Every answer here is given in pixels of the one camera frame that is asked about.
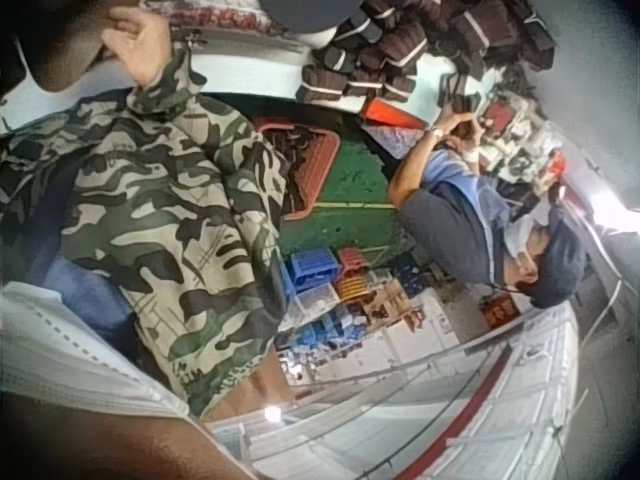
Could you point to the small red plastic crate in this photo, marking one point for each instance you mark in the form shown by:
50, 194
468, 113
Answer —
354, 261

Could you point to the red crate with brown pieces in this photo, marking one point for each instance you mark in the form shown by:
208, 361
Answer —
307, 160

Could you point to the person's legs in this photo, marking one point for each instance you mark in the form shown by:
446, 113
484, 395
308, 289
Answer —
87, 300

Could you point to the cluttered work table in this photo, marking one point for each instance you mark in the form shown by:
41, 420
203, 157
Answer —
520, 135

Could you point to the person's right fingers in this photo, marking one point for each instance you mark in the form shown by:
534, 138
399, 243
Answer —
116, 31

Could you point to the blue plastic crate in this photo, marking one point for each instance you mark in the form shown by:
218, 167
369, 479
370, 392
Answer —
314, 267

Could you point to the red box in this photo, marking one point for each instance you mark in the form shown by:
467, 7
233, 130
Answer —
499, 311

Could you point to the dark brown fabric piece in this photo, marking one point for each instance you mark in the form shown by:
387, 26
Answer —
67, 45

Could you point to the person's right hand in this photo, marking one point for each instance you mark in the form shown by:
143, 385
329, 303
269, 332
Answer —
144, 47

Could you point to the white metal rack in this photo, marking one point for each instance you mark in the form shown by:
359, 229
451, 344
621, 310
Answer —
425, 415

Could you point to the pile of striped brown pieces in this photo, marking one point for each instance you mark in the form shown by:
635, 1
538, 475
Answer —
400, 45

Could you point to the red flat tray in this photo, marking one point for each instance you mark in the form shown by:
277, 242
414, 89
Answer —
390, 112

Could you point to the orange plastic crate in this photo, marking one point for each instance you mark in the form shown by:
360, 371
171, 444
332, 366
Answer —
352, 289

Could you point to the heap of blue bins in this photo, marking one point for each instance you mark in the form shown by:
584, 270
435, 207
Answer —
320, 332

